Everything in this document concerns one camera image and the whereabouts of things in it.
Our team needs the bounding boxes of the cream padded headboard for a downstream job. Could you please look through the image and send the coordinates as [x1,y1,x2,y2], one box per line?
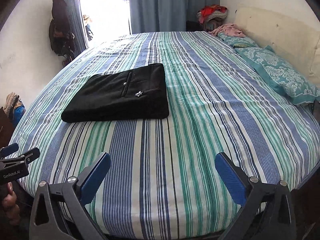
[234,7,319,86]

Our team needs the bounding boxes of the pink cloth on bed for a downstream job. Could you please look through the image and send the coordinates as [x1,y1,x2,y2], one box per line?
[209,23,246,37]

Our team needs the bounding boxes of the blue-grey right curtain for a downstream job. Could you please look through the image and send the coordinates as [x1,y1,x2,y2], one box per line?
[129,0,220,34]

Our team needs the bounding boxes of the teal patterned pillow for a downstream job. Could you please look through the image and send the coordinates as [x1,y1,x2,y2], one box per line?
[236,47,319,106]

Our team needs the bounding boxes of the left hand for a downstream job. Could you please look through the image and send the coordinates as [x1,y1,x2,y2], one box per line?
[1,182,21,226]

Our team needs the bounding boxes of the striped blue green bed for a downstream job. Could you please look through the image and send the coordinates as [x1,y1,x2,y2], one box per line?
[11,32,319,239]

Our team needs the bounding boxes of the dark hanging bags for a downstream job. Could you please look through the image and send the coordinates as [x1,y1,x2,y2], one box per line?
[48,0,75,67]

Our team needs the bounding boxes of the blue-grey curtain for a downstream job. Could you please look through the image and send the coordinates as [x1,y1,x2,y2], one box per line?
[64,0,88,57]
[129,0,220,34]

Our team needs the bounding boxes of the red and grey clothes pile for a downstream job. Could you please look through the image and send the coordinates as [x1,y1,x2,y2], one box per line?
[196,4,228,24]

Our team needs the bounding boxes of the blue-grey left curtain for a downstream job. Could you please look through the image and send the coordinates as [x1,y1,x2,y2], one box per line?
[64,0,88,57]

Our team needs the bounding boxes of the black pants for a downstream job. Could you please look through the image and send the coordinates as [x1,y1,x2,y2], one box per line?
[61,63,169,123]

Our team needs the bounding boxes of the dark brown wooden cabinet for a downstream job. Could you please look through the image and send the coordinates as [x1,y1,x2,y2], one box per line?
[0,108,14,148]

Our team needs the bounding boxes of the colourful clothes pile on cabinet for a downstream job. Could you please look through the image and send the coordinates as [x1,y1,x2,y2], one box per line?
[3,92,25,128]

